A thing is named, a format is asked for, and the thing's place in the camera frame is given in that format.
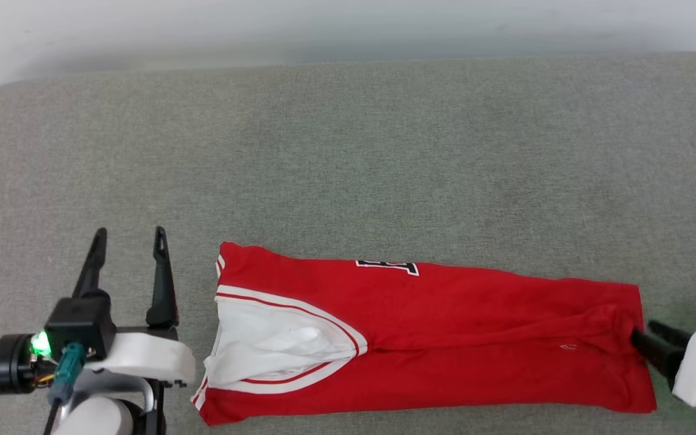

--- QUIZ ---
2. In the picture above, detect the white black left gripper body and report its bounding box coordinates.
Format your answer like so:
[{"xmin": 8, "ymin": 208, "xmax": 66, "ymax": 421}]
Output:
[{"xmin": 0, "ymin": 325, "xmax": 196, "ymax": 435}]

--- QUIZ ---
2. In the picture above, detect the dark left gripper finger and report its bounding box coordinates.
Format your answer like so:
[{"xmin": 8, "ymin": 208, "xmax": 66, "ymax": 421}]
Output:
[
  {"xmin": 72, "ymin": 228, "xmax": 109, "ymax": 300},
  {"xmin": 145, "ymin": 226, "xmax": 180, "ymax": 330}
]

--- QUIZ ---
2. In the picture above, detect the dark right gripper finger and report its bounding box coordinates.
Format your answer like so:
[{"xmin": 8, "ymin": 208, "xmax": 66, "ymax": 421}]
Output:
[
  {"xmin": 630, "ymin": 329, "xmax": 685, "ymax": 389},
  {"xmin": 646, "ymin": 320, "xmax": 693, "ymax": 350}
]

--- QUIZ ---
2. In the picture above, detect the red and white jersey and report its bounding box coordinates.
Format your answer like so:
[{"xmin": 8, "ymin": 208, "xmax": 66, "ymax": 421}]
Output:
[{"xmin": 190, "ymin": 241, "xmax": 659, "ymax": 427}]

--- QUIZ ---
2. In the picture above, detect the teal plug left camera cable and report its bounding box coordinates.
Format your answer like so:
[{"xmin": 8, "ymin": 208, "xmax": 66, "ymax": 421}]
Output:
[{"xmin": 42, "ymin": 342, "xmax": 87, "ymax": 435}]

